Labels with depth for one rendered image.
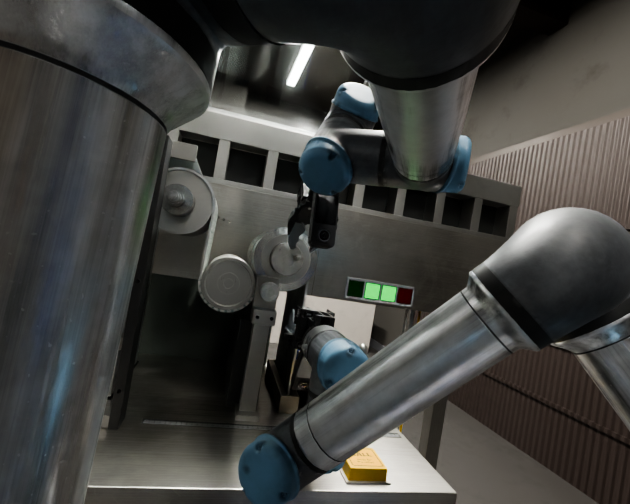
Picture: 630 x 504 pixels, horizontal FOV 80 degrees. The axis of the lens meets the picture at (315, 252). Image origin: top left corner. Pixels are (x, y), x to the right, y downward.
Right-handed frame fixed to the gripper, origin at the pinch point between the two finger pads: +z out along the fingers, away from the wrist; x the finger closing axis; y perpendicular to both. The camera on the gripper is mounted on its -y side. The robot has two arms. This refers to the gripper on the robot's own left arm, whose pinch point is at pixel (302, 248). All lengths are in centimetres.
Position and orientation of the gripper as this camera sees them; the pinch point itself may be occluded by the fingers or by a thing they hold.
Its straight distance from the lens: 81.1
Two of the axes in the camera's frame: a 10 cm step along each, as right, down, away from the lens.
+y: -0.2, -7.7, 6.4
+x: -9.6, -1.6, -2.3
